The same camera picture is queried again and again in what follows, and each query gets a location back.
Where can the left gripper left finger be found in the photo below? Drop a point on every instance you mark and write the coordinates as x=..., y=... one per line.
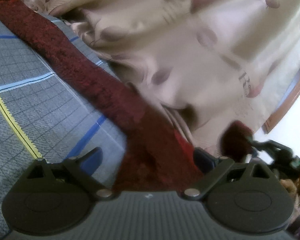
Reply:
x=50, y=198

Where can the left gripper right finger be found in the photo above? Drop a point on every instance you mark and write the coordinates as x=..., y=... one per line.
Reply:
x=246, y=198

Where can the dark red fuzzy garment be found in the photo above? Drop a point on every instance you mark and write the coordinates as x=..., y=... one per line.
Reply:
x=157, y=157

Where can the brown wooden door frame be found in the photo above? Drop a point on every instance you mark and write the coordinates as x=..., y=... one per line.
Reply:
x=290, y=96

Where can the grey plaid bed sheet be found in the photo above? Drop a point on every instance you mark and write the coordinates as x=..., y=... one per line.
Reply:
x=43, y=117

